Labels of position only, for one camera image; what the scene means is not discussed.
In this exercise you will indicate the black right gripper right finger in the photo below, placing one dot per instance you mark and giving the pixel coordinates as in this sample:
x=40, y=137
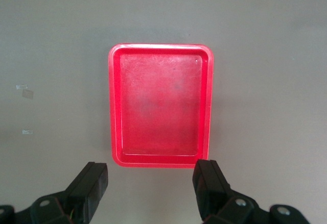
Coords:
x=209, y=188

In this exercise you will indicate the brownish tape scrap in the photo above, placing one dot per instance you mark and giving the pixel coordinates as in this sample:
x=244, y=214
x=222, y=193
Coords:
x=27, y=93

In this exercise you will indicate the red plastic tray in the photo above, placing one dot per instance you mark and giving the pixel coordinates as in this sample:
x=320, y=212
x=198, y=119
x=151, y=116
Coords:
x=161, y=106

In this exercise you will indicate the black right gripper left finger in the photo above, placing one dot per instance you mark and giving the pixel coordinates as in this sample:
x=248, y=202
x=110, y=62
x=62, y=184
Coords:
x=87, y=190

